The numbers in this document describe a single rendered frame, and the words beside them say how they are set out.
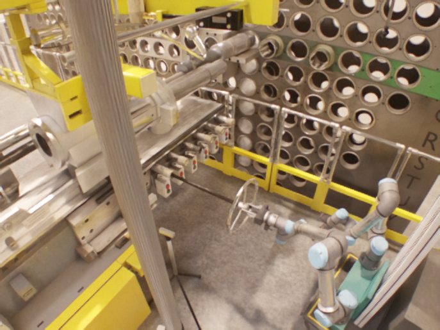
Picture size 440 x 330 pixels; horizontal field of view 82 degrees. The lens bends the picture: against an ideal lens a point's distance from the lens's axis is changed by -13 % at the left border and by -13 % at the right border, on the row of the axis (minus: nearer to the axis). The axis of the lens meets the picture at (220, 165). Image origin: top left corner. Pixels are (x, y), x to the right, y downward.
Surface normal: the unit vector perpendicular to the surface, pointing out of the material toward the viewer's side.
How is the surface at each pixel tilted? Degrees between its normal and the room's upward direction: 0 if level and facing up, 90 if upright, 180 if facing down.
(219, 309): 0
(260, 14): 90
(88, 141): 68
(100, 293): 0
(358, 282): 0
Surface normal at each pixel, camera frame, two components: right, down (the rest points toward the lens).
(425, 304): 0.00, -0.78
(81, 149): 0.78, 0.02
